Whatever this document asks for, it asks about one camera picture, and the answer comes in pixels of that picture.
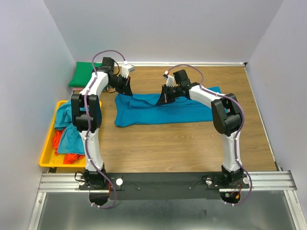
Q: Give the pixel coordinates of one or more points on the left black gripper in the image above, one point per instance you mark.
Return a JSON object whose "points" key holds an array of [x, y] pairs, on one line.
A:
{"points": [[125, 88]]}

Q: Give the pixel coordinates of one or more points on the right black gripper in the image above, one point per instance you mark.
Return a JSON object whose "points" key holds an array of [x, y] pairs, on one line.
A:
{"points": [[164, 98]]}

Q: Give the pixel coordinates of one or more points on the blue t shirt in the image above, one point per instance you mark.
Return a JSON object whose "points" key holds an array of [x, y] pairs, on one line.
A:
{"points": [[141, 109]]}

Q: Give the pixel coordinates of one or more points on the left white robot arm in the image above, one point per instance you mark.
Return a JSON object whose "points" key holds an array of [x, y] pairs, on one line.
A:
{"points": [[87, 115]]}

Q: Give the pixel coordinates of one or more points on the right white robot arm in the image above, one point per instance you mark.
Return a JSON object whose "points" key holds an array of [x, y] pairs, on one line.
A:
{"points": [[228, 117]]}

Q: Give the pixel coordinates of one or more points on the folded green t shirt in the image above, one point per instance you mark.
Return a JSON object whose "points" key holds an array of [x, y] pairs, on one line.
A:
{"points": [[82, 75]]}

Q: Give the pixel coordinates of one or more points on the folded pink t shirt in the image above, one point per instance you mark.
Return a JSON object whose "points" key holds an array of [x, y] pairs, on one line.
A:
{"points": [[77, 88]]}

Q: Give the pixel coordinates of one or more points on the teal t shirt in bin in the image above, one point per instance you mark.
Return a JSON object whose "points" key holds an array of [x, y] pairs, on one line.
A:
{"points": [[64, 118]]}

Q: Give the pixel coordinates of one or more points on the orange t shirt in bin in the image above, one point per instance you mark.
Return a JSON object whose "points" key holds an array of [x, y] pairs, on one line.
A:
{"points": [[57, 141]]}

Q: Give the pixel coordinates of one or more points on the yellow plastic bin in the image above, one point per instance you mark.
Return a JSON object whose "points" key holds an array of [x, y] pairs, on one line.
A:
{"points": [[48, 157]]}

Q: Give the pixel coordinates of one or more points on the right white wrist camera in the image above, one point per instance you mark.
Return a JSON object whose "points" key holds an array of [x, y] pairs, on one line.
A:
{"points": [[170, 80]]}

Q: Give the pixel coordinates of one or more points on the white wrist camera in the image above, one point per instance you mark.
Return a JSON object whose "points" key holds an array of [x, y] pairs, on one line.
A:
{"points": [[170, 80], [126, 70]]}

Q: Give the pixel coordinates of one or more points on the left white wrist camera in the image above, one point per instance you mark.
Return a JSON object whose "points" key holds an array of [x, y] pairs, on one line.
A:
{"points": [[126, 70]]}

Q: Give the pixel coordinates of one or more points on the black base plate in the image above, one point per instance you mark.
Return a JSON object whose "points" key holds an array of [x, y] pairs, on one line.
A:
{"points": [[166, 186]]}

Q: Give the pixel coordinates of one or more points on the aluminium frame rail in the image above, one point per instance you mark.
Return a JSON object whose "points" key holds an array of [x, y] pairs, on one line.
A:
{"points": [[168, 201]]}

